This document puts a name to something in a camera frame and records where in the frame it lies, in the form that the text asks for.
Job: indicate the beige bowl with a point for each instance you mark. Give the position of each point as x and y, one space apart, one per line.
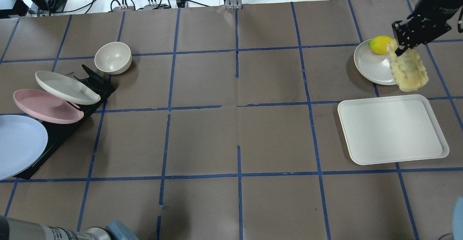
113 58

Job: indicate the white rectangular tray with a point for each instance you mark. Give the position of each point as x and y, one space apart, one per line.
391 129

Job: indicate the yellow lemon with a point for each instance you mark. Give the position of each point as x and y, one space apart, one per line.
378 45

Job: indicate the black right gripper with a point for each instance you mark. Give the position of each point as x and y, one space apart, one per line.
434 9

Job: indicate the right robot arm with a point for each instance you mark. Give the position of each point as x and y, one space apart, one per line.
437 9

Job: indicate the pink plate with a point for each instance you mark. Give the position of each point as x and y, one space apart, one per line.
45 106

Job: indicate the black dish rack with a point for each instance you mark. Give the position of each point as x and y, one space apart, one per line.
59 133

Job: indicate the light blue plate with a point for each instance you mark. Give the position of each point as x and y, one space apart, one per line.
22 142

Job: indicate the white round plate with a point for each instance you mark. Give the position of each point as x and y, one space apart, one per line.
373 67

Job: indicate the beige plate in rack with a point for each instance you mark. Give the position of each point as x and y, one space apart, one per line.
66 88

